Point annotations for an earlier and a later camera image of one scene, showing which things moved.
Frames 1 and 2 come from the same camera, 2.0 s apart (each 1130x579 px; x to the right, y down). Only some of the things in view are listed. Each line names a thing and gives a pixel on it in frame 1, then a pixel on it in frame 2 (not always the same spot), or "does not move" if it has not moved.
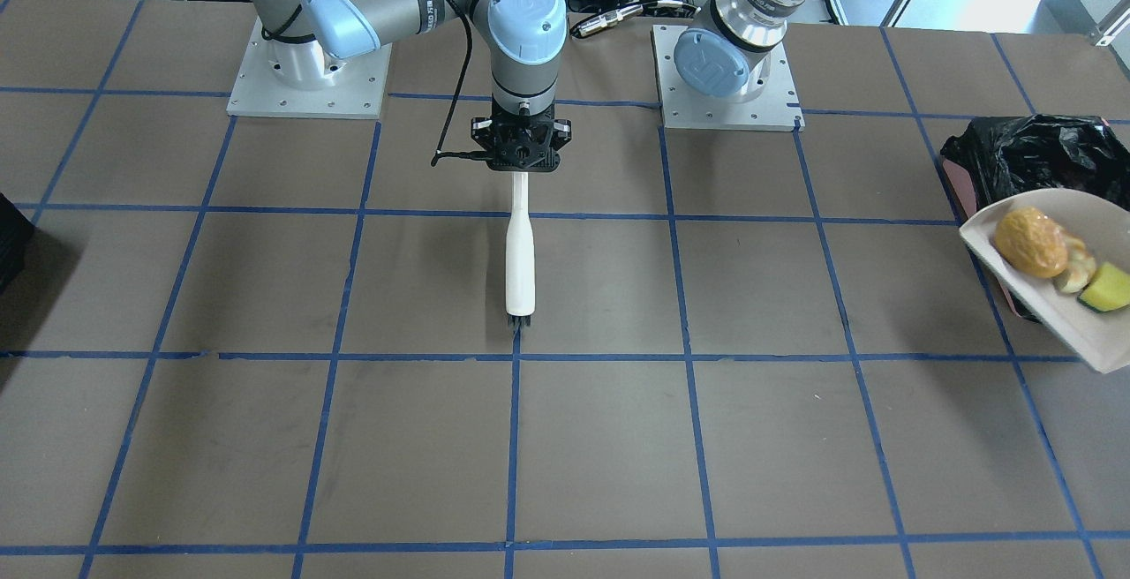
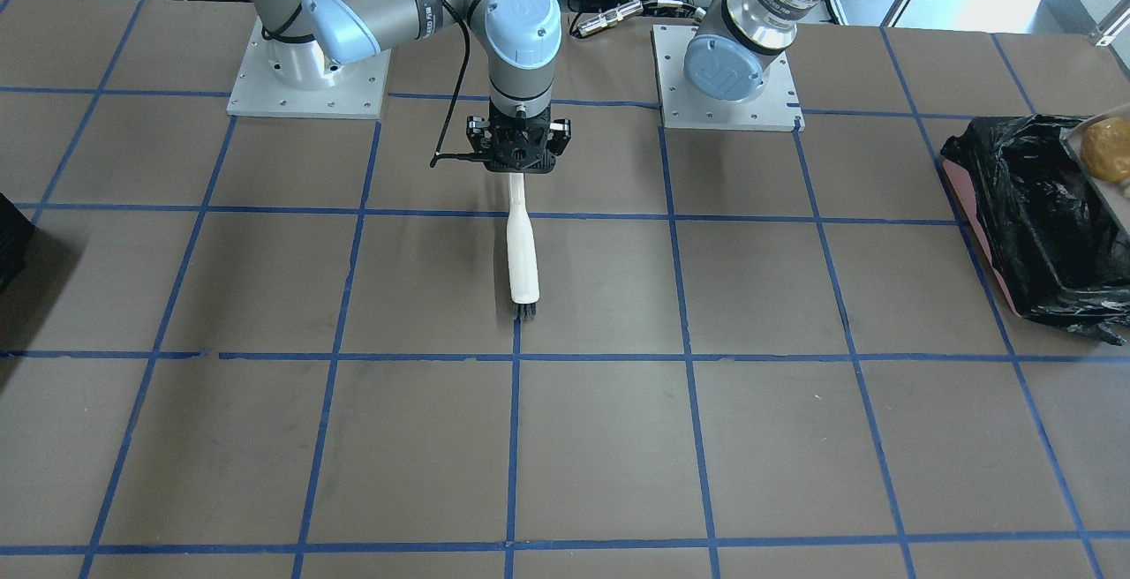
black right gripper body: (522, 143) does not move
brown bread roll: (1032, 242) to (1105, 148)
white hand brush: (520, 256) does not move
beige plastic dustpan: (1100, 219) to (1114, 196)
